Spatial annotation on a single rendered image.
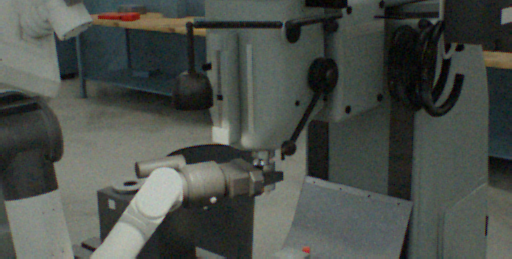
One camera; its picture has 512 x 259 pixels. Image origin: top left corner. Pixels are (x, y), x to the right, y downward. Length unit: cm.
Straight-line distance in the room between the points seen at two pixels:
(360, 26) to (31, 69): 66
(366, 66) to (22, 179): 74
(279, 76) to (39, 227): 50
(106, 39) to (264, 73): 736
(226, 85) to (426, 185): 63
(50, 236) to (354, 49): 70
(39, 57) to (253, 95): 39
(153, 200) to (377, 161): 65
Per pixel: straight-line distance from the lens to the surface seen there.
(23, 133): 118
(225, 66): 129
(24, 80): 125
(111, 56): 859
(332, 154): 181
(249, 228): 356
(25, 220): 119
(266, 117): 131
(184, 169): 137
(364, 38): 148
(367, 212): 177
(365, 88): 151
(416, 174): 170
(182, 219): 167
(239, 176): 139
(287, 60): 131
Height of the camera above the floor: 173
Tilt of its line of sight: 15 degrees down
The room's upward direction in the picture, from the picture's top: 1 degrees counter-clockwise
